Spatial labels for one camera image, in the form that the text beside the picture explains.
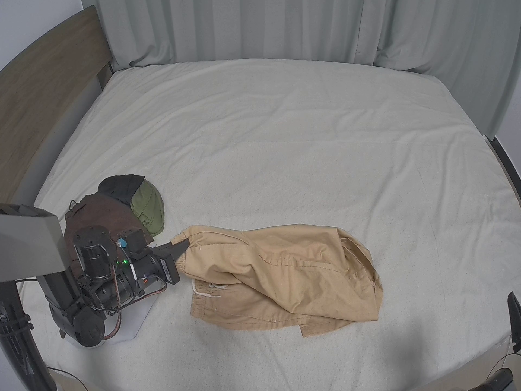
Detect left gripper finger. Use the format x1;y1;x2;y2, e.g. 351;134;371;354
153;239;190;264

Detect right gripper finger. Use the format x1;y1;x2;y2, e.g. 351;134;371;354
507;291;521;355

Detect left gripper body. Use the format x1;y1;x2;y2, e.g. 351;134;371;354
118;246;182;300

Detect tan shorts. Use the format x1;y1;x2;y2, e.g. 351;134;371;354
169;224;384;338

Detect bed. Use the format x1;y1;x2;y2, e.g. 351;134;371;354
0;6;521;391

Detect white garment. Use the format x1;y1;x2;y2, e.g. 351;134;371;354
65;285;165;348

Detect green garment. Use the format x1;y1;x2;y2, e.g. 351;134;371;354
130;179;166;237

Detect brown garment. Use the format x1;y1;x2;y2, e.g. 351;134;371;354
64;193;155;266

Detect black garment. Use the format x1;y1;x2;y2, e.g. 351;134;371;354
99;174;146;211

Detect pale green curtain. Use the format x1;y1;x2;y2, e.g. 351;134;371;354
77;0;521;137

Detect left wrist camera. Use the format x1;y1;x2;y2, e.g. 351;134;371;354
117;228;154;261

